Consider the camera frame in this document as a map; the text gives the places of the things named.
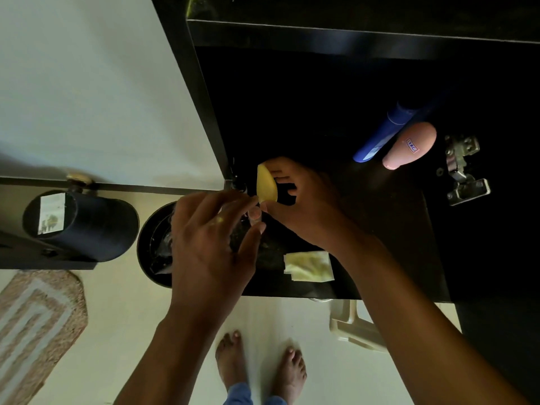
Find pink rounded bottle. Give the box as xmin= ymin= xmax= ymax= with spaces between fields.
xmin=382 ymin=121 xmax=438 ymax=170

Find dark dropper bottle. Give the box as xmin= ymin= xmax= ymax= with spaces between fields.
xmin=231 ymin=157 xmax=249 ymax=195

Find person's right forearm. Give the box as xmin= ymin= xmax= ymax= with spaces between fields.
xmin=337 ymin=236 xmax=530 ymax=405

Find black flat stand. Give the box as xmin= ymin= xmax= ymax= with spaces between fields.
xmin=0 ymin=231 xmax=98 ymax=271

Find black cylindrical bin with sticker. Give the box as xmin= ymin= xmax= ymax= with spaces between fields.
xmin=23 ymin=189 xmax=140 ymax=263

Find person's right hand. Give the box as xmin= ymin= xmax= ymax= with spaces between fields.
xmin=257 ymin=157 xmax=373 ymax=263

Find person's foot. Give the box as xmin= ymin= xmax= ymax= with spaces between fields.
xmin=215 ymin=331 xmax=249 ymax=391
xmin=269 ymin=346 xmax=308 ymax=403

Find person's right foot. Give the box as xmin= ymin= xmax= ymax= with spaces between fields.
xmin=269 ymin=346 xmax=308 ymax=403

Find person's left forearm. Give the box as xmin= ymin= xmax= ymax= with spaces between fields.
xmin=114 ymin=307 xmax=222 ymax=405

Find black round trash bin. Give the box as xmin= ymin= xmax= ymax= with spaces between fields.
xmin=137 ymin=201 xmax=178 ymax=288

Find black plastic bin liner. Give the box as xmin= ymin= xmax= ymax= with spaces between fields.
xmin=151 ymin=210 xmax=174 ymax=276

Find person's blue trousers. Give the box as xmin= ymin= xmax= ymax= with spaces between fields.
xmin=223 ymin=382 xmax=287 ymax=405

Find metal cabinet hinge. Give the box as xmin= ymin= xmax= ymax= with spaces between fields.
xmin=445 ymin=135 xmax=491 ymax=206

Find blue bottle with label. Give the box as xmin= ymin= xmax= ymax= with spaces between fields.
xmin=353 ymin=103 xmax=419 ymax=164

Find yellow teardrop bottle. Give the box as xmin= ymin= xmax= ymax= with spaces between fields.
xmin=256 ymin=163 xmax=278 ymax=204

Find beige plastic stool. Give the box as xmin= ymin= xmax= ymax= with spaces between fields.
xmin=328 ymin=299 xmax=388 ymax=353

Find person's left hand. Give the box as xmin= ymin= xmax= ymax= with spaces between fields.
xmin=168 ymin=190 xmax=267 ymax=330

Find person's left foot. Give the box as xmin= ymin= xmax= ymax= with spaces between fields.
xmin=215 ymin=331 xmax=249 ymax=391

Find black cabinet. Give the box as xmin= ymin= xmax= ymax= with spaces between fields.
xmin=150 ymin=0 xmax=540 ymax=302

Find woven beige floor mat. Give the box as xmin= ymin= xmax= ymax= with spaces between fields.
xmin=0 ymin=269 xmax=88 ymax=405

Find yellow wet wipe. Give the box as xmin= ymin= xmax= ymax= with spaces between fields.
xmin=283 ymin=250 xmax=335 ymax=283

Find black cabinet door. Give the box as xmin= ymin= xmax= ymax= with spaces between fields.
xmin=421 ymin=58 xmax=540 ymax=405

